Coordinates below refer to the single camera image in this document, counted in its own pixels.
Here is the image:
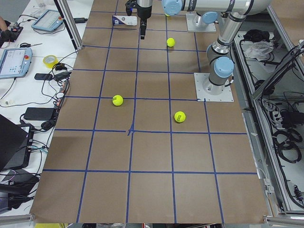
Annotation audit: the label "black cloth bundle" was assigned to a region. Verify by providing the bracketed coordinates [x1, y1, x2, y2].
[243, 29, 270, 42]

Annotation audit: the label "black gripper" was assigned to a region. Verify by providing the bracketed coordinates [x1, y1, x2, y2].
[137, 5, 152, 40]

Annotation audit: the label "black laptop computer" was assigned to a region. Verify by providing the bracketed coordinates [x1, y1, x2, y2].
[0, 115, 34, 171]

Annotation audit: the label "yellow tennis ball far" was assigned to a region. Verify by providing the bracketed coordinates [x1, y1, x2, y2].
[166, 38, 175, 48]

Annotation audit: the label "yellow tennis ball centre right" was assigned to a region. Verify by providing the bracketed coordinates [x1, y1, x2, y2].
[174, 111, 186, 123]

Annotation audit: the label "blue teach pendant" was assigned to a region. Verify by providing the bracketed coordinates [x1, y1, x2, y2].
[31, 9, 63, 32]
[0, 47, 33, 79]

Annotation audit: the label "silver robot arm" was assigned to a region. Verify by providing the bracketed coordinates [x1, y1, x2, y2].
[195, 11, 218, 27]
[161, 0, 271, 95]

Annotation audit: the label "black smartphone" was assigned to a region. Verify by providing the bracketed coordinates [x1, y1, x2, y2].
[34, 73, 53, 81]

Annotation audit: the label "aluminium frame post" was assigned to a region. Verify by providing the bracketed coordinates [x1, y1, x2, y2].
[54, 0, 83, 52]

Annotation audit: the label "yellow tape roll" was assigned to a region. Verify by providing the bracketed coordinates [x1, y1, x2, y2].
[43, 55, 59, 69]

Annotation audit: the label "near blue teach pendant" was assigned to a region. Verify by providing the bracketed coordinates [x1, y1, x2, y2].
[0, 47, 33, 79]

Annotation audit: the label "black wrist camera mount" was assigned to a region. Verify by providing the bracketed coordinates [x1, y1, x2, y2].
[125, 0, 137, 16]

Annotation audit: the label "yellow tennis ball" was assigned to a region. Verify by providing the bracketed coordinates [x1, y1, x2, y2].
[174, 111, 186, 123]
[166, 38, 175, 48]
[112, 95, 124, 106]

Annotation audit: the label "black power adapter brick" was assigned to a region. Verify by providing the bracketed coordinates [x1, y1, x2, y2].
[24, 107, 55, 121]

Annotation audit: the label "far blue teach pendant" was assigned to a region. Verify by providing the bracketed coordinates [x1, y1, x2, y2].
[31, 9, 63, 32]

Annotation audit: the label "white blue tennis ball can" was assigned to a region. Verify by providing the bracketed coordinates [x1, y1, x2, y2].
[112, 15, 137, 26]

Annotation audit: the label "black handled scissors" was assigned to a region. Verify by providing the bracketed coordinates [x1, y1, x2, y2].
[19, 43, 42, 48]

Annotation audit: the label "yellow tennis ball centre left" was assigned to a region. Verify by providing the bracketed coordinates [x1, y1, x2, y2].
[112, 95, 124, 106]

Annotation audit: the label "coiled black cables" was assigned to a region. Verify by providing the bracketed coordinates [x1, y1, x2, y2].
[272, 132, 304, 164]

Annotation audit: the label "white crumpled cloth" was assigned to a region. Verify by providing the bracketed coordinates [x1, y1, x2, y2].
[244, 41, 274, 61]

